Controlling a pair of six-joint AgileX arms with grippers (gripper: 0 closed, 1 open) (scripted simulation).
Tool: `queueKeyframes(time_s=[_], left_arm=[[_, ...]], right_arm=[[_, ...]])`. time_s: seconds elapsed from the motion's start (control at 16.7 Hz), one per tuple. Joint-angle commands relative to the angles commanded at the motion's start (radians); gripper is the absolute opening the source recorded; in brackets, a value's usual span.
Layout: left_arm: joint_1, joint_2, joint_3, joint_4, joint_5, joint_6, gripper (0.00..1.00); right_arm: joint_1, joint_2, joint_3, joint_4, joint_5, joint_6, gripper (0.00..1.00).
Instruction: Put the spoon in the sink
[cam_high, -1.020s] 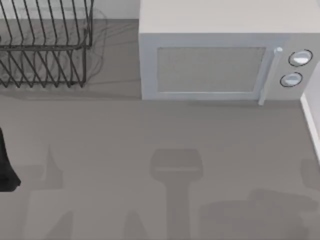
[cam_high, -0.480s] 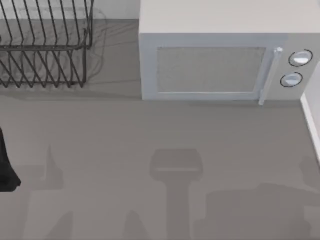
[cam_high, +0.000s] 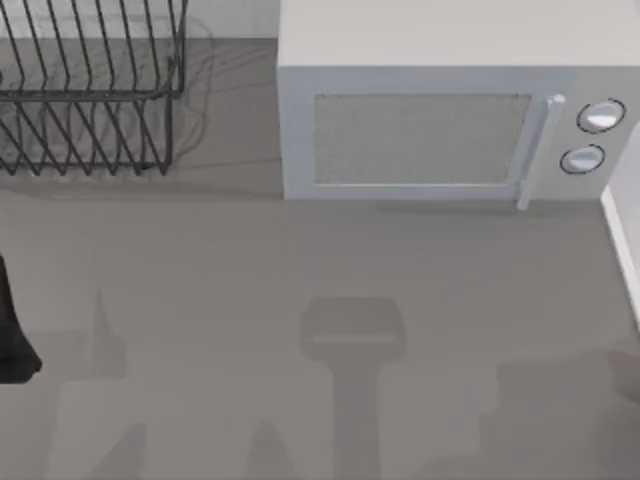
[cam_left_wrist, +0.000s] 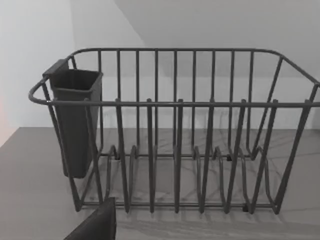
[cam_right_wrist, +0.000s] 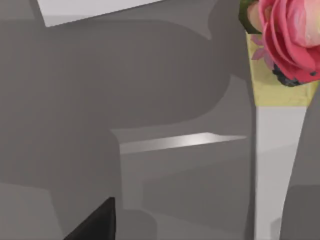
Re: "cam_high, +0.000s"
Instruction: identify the microwave door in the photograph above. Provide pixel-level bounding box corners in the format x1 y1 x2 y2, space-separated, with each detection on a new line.
278 66 576 202

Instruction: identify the pale microwave oven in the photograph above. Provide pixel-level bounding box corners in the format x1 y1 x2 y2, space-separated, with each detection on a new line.
275 0 640 211

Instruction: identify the small microwave knob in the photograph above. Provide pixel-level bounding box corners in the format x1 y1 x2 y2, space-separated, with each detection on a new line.
559 144 607 175

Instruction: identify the large microwave knob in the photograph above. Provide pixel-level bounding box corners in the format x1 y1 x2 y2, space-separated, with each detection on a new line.
576 98 627 135

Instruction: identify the black wire dish rack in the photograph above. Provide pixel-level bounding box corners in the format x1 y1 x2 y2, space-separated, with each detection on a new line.
0 0 190 177

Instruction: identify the microwave door handle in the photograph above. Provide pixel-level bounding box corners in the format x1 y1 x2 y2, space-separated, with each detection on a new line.
516 94 567 211

